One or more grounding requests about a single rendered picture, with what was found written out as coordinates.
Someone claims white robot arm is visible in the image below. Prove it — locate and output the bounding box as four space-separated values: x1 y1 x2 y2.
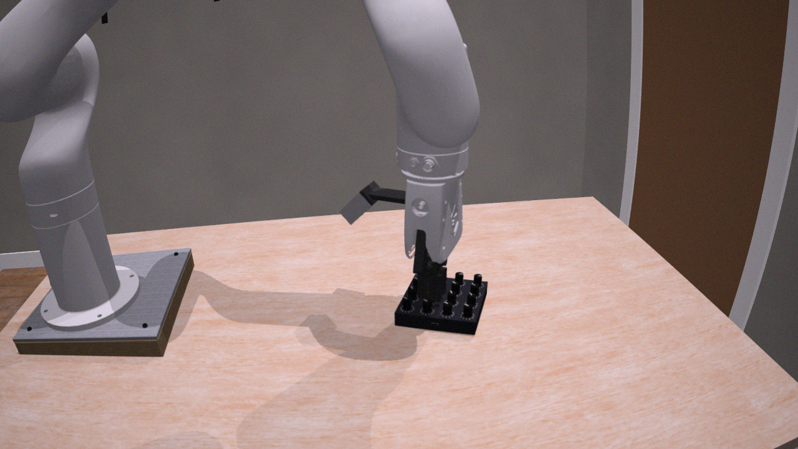
0 0 480 332

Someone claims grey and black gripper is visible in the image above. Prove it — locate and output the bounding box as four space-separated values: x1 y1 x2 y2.
401 170 464 302

